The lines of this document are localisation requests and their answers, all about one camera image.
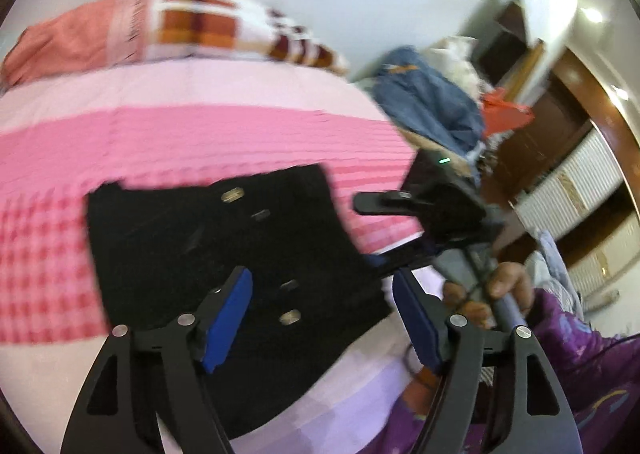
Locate person's right hand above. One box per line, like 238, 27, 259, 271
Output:
442, 261, 533, 330

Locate light grey cloth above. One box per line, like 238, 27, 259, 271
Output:
525, 229, 586, 315

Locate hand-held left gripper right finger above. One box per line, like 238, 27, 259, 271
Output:
392, 268, 583, 454

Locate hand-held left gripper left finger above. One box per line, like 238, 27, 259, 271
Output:
60, 265, 253, 454

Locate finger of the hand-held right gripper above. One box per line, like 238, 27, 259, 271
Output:
367, 241, 441, 281
352, 190, 418, 216

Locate black pants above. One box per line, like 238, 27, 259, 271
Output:
86, 163, 393, 440

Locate white floral cloth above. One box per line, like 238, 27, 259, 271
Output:
425, 34, 493, 95

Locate red cloth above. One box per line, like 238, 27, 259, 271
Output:
482, 87, 535, 135

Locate blue jeans pile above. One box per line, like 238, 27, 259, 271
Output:
372, 45, 486, 155

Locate pink checked bedsheet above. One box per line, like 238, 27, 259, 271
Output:
0, 57, 426, 454

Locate brown wooden wardrobe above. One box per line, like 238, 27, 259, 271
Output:
475, 0, 640, 315

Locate orange plaid pillow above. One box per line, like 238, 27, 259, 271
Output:
0, 0, 351, 90

